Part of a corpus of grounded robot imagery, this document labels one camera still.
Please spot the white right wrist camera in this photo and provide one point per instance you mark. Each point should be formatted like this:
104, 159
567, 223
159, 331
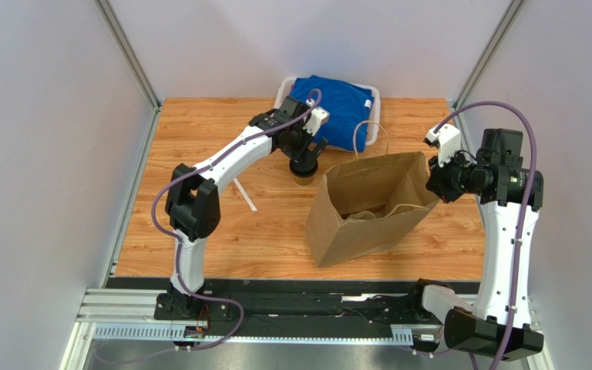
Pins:
447, 139

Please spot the aluminium frame rail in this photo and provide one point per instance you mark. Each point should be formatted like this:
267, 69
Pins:
113, 313

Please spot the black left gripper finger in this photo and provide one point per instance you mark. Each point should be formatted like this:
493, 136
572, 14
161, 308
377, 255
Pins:
313, 153
295, 157

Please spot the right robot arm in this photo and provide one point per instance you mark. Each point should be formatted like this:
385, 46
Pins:
495, 174

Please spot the blue folded cloth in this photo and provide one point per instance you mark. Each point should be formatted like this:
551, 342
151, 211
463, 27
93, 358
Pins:
348, 105

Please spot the white straw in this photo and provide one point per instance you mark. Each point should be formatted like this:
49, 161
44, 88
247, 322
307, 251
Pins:
245, 195

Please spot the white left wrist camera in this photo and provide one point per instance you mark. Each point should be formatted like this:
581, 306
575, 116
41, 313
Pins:
315, 120

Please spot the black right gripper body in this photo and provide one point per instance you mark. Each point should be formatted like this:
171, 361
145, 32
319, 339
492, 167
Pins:
441, 181

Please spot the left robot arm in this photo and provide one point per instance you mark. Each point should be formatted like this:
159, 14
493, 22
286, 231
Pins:
193, 194

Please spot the black plastic cup lid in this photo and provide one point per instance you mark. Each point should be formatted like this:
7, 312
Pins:
303, 169

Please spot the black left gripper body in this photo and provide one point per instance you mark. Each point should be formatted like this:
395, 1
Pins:
301, 139

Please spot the brown paper coffee cup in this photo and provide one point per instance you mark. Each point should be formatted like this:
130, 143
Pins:
303, 181

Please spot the white plastic basket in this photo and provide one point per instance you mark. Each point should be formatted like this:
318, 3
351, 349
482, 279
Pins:
285, 88

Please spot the brown paper bag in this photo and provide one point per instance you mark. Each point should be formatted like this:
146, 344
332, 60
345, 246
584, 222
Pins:
366, 205

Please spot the cardboard cup carrier tray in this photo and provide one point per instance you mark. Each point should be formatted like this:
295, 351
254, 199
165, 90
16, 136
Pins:
368, 214

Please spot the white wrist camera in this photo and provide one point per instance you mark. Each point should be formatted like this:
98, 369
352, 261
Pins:
447, 139
315, 120

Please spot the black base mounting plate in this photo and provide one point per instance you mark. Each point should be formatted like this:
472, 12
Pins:
263, 308

